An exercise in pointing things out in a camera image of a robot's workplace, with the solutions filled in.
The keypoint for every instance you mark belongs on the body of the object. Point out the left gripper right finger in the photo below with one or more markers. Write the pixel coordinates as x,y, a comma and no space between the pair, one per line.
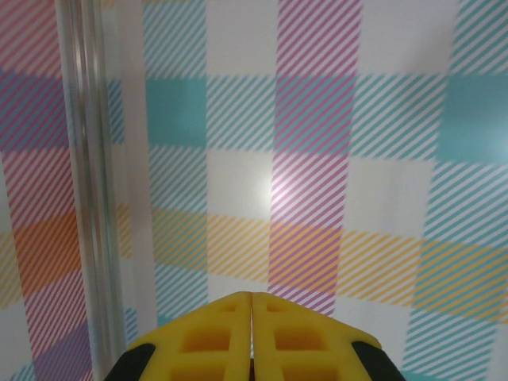
305,337

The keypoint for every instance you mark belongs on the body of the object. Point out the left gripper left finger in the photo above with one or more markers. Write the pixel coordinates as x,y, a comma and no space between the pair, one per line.
206,337

